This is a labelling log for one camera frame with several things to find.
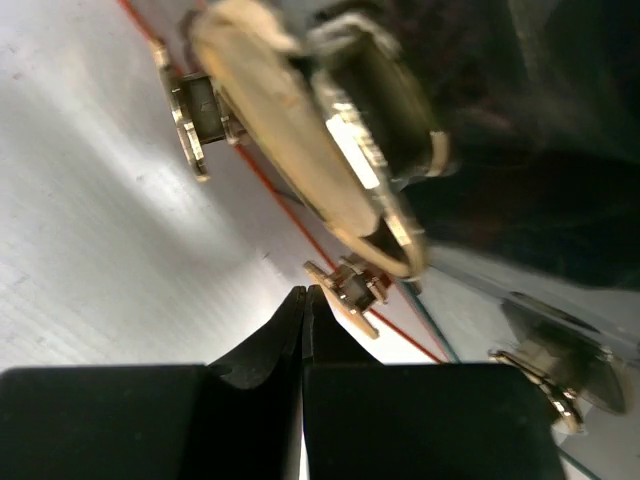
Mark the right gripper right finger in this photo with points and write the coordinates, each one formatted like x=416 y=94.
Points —
x=366 y=420

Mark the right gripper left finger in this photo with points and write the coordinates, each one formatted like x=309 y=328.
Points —
x=236 y=418

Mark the teal orange drawer box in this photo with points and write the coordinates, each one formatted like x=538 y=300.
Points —
x=483 y=156

